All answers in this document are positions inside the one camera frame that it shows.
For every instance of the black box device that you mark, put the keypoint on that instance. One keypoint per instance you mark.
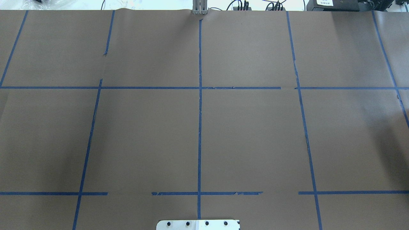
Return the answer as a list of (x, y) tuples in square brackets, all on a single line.
[(333, 5)]

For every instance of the white pillar with base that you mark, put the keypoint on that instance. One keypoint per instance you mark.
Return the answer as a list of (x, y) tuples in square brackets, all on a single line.
[(210, 224)]

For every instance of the aluminium frame post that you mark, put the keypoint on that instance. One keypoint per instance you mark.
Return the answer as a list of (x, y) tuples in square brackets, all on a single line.
[(200, 7)]

